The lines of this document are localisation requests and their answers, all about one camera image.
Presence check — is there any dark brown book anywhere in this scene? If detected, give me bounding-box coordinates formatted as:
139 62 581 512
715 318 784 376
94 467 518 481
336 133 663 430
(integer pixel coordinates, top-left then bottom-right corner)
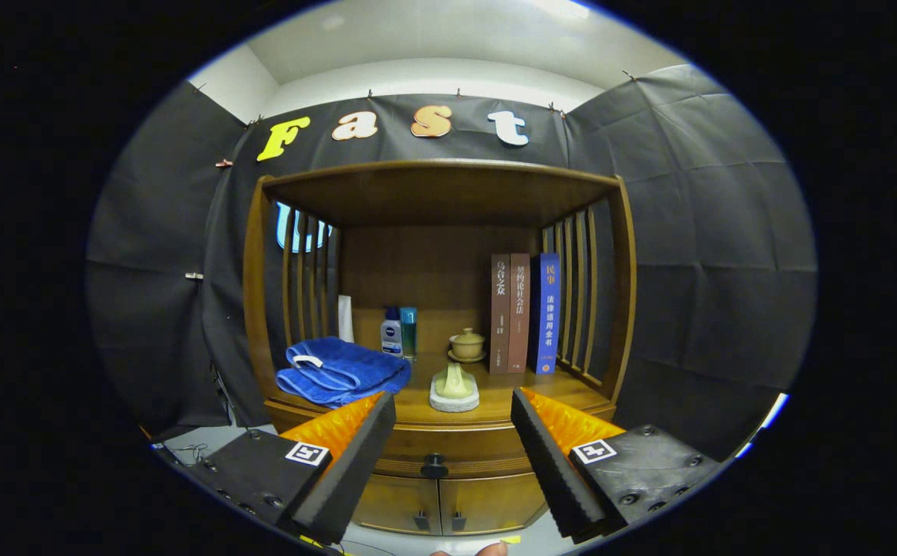
489 254 511 375

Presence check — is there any reddish brown book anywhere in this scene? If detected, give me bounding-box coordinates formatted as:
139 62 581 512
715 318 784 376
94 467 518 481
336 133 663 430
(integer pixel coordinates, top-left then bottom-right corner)
508 253 531 375

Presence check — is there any blue folded towel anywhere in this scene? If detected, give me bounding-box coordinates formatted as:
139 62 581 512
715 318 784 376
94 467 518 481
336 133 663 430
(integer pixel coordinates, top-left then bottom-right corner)
276 337 412 409

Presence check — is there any beige lidded teacup with saucer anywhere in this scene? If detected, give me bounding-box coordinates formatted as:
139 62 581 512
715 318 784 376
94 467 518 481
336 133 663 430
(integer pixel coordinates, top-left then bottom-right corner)
448 327 488 364

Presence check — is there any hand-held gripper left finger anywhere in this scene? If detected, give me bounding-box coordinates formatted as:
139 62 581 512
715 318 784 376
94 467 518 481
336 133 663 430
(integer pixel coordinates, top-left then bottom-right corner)
186 392 397 545

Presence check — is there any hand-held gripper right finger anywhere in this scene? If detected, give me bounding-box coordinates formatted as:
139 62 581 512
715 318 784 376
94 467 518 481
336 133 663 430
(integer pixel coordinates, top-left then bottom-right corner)
510 388 727 541

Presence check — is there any white bottle with blue cap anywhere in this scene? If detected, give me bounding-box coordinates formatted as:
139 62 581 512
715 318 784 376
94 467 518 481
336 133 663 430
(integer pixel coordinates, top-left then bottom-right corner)
381 307 404 358

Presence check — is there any wooden cabinet door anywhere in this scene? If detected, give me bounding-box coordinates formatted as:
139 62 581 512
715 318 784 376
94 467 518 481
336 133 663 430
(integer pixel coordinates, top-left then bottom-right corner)
441 474 550 535
352 473 443 535

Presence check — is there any wooden drawer with black knob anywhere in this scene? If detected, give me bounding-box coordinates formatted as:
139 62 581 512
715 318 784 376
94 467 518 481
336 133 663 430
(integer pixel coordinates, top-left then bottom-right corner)
364 422 546 481

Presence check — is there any wooden countertop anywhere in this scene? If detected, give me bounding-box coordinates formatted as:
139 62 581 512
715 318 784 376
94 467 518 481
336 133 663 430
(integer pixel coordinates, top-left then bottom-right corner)
267 351 615 425

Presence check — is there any wooden cabinet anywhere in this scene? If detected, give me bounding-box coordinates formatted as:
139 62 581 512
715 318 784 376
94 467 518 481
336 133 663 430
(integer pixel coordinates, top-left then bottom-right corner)
242 159 638 537

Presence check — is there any blue book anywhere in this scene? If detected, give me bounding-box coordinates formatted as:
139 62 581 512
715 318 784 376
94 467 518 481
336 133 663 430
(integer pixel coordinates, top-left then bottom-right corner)
528 253 561 375

